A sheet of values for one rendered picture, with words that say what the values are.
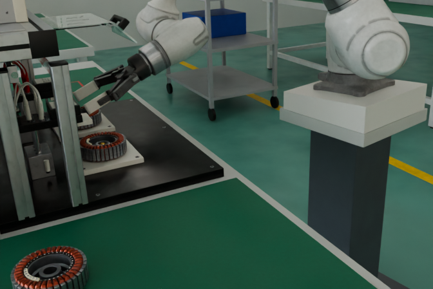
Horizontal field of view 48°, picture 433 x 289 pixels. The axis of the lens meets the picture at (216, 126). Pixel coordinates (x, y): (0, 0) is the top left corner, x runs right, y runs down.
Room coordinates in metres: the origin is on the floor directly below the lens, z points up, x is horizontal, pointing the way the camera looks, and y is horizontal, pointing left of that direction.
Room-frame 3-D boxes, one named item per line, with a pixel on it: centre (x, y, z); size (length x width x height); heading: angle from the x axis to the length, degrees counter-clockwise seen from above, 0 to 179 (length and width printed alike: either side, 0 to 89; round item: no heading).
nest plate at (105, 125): (1.29, 0.38, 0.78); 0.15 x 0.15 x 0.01; 26
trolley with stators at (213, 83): (3.95, -0.04, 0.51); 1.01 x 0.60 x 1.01; 26
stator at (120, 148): (1.07, 0.27, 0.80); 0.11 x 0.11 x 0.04
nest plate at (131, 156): (1.07, 0.27, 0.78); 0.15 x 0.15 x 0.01; 26
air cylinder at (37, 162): (1.01, 0.40, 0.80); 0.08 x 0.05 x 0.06; 26
